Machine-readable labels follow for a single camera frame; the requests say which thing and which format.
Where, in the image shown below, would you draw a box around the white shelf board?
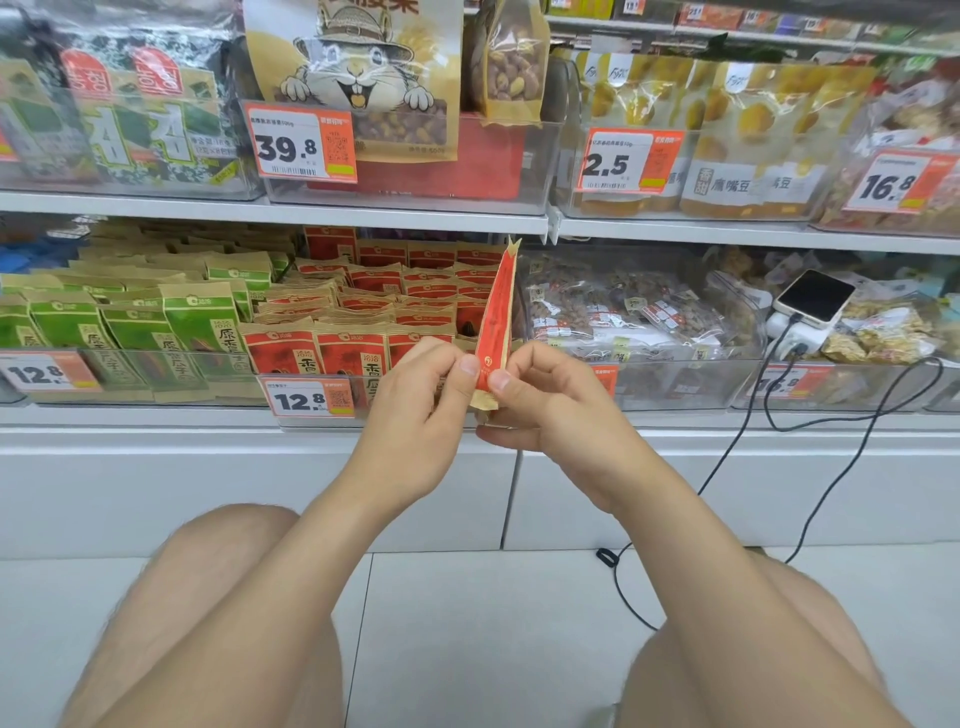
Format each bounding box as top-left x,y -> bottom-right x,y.
0,189 -> 960,258

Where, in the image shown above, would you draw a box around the clear bag of walnuts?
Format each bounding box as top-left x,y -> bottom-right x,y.
820,298 -> 948,369

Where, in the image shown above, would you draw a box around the person's right hand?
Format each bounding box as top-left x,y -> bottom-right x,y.
475,340 -> 655,519

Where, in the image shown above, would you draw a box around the yellow bean snack bag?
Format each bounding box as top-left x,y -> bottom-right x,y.
576,49 -> 723,220
679,58 -> 880,222

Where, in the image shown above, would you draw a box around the clear bin with seaweed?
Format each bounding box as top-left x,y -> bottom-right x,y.
0,0 -> 269,204

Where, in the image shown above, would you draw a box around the white power bank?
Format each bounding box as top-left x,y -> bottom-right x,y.
763,310 -> 835,366

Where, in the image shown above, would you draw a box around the clear bags of mixed nuts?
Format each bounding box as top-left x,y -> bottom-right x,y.
816,63 -> 960,235

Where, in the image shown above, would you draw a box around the black cable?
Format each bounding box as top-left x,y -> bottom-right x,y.
763,351 -> 945,565
595,357 -> 775,633

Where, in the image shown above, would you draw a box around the person's leg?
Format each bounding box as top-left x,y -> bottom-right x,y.
58,503 -> 348,728
613,546 -> 895,728

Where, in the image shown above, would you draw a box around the clear bin with rabbit bag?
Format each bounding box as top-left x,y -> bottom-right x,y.
255,111 -> 568,219

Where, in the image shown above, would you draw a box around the white smartphone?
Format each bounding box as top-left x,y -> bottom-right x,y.
771,269 -> 858,332

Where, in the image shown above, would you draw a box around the red snack packet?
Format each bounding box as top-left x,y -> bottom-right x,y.
470,235 -> 525,414

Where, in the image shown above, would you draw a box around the person's right forearm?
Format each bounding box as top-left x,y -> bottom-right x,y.
600,463 -> 915,728

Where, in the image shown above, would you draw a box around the clear bin with bean bags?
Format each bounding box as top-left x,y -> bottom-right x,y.
552,52 -> 845,225

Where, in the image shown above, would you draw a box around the dark green seaweed pack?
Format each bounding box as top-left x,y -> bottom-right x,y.
0,15 -> 102,186
58,45 -> 155,186
126,41 -> 243,189

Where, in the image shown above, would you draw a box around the clear bin with walnuts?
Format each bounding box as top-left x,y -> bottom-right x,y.
729,253 -> 960,415

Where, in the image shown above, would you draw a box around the person's left hand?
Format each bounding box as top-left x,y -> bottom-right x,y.
349,336 -> 482,516

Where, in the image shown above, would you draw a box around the person's right leg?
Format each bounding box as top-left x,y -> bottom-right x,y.
613,546 -> 895,728

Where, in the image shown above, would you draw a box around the stack of green packets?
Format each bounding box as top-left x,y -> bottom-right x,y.
0,217 -> 300,405

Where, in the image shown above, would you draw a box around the row of packets with labels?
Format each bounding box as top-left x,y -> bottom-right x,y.
546,0 -> 960,52

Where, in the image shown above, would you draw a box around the rabbit print snack bag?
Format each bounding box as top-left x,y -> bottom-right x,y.
242,0 -> 465,165

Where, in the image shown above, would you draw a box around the clear bin with brown nuts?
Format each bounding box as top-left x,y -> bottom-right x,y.
514,247 -> 770,414

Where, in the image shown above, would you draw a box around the stack of red packets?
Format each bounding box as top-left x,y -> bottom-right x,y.
238,225 -> 519,412

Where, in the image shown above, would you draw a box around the person's left leg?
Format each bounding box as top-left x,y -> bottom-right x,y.
58,503 -> 348,728

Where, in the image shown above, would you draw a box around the white shelf base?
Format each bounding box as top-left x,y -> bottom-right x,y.
0,403 -> 960,562

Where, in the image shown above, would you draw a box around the tan windowed nut bag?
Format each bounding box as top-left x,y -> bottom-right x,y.
466,0 -> 553,128

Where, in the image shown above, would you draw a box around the clear bags of brown nuts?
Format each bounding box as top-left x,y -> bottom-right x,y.
517,250 -> 768,376

